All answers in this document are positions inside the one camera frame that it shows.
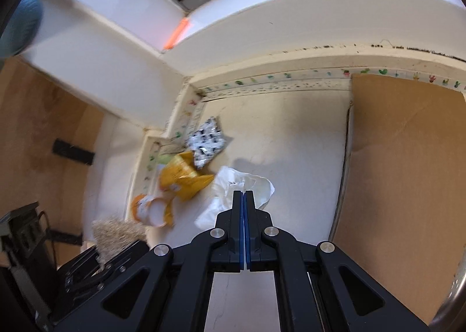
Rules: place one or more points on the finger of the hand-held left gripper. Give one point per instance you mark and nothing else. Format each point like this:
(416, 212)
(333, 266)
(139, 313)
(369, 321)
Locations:
(91, 277)

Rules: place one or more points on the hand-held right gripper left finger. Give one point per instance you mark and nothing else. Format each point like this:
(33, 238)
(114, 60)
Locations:
(238, 230)

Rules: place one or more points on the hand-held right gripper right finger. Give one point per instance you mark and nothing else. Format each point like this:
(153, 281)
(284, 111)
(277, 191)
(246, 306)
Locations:
(248, 230)

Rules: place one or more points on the white plastic wrapper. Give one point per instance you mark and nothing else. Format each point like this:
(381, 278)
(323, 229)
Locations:
(244, 184)

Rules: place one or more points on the brown fluffy brush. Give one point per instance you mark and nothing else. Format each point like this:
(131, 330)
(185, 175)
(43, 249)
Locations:
(116, 235)

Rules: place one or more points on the yellow snack wrapper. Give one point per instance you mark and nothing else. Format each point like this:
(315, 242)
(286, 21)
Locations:
(182, 179)

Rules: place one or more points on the black electrical box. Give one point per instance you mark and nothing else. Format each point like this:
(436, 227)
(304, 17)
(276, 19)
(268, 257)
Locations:
(20, 226)

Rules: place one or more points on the orange and white snack packet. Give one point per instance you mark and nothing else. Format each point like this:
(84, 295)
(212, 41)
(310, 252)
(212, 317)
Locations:
(149, 211)

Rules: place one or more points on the black patterned wrapper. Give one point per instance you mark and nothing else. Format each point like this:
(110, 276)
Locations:
(208, 139)

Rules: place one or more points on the brown cardboard sheet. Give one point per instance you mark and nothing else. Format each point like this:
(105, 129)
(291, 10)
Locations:
(400, 190)

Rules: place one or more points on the metal container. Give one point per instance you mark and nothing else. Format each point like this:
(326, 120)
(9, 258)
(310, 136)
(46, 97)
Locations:
(453, 295)

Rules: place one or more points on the pale blue cloth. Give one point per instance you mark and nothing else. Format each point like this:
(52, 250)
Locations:
(18, 26)

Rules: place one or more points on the black bracket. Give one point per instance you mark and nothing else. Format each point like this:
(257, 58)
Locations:
(72, 151)
(64, 237)

